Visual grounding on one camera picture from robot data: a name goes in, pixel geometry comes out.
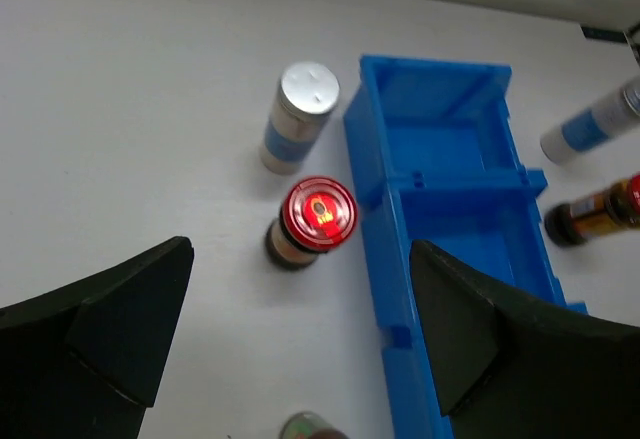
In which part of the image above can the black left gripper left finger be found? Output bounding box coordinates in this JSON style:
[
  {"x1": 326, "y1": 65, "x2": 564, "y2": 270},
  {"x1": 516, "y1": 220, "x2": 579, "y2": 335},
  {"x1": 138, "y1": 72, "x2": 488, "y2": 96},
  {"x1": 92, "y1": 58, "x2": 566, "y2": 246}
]
[{"x1": 1, "y1": 236, "x2": 194, "y2": 438}]

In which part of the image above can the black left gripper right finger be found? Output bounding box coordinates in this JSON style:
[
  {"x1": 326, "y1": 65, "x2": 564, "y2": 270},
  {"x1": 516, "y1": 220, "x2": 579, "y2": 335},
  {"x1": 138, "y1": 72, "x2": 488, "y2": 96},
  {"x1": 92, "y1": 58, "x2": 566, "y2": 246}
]
[{"x1": 409, "y1": 240, "x2": 639, "y2": 438}]

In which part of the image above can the red-lid sauce jar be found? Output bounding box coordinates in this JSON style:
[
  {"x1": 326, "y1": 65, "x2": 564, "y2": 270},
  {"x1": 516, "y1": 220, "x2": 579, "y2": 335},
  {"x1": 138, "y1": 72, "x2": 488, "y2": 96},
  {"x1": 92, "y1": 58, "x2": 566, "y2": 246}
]
[
  {"x1": 264, "y1": 175, "x2": 358, "y2": 270},
  {"x1": 544, "y1": 174, "x2": 639, "y2": 248}
]

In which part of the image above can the yellow-cap sauce bottle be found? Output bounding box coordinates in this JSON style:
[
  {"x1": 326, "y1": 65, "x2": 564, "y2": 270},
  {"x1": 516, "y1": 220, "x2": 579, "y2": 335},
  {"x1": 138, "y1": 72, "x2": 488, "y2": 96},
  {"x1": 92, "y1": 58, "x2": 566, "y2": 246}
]
[{"x1": 279, "y1": 411, "x2": 348, "y2": 439}]

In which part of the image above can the silver-cap shaker bottle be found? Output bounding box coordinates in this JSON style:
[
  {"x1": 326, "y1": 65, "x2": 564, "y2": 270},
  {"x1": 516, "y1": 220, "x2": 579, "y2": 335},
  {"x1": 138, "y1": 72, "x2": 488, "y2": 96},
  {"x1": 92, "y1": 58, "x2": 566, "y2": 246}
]
[
  {"x1": 260, "y1": 61, "x2": 341, "y2": 175},
  {"x1": 540, "y1": 76, "x2": 639, "y2": 164}
]

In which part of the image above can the blue plastic divided bin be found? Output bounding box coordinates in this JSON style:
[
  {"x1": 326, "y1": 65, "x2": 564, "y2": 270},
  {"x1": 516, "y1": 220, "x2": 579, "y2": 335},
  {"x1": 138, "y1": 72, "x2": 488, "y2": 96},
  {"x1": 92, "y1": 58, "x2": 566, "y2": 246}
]
[{"x1": 344, "y1": 55, "x2": 565, "y2": 438}]

